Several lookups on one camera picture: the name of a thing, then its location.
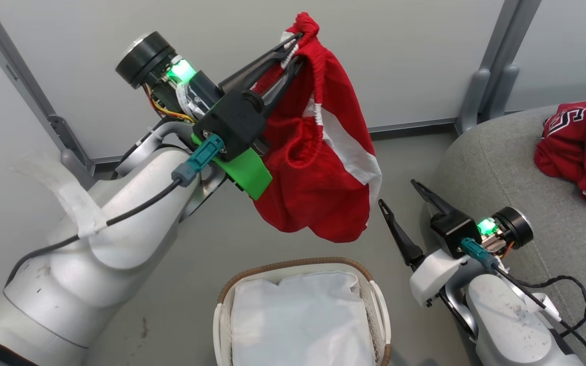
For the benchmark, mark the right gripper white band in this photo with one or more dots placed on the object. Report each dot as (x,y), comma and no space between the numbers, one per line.
(450,231)

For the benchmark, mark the red shorts with white stripe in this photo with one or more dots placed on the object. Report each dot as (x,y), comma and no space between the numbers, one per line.
(318,193)

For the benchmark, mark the grey tubular partition leg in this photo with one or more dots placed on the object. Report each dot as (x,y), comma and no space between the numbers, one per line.
(473,101)
(504,91)

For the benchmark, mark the grey partition double post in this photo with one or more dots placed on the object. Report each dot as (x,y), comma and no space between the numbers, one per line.
(504,40)

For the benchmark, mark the grey fabric sofa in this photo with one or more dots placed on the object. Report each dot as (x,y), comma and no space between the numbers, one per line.
(501,162)

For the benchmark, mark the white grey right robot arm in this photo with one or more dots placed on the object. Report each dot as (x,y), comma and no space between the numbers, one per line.
(506,325)

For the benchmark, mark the white cloth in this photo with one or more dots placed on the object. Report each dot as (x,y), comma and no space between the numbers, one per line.
(298,320)

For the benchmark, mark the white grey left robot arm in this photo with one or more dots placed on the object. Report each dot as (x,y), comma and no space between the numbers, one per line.
(69,284)

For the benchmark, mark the white laundry basket brown rim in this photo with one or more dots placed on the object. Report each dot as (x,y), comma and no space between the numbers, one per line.
(380,315)

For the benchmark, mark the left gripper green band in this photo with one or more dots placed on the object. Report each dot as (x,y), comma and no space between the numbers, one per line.
(232,122)

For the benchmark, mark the grey partition post with bracket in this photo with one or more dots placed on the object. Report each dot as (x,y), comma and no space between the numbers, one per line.
(18,76)

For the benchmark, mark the grey tubular leg with plate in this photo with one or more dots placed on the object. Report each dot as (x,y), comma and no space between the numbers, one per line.
(77,170)

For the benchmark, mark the red jersey with white trim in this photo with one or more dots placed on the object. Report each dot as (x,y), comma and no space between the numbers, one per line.
(573,157)

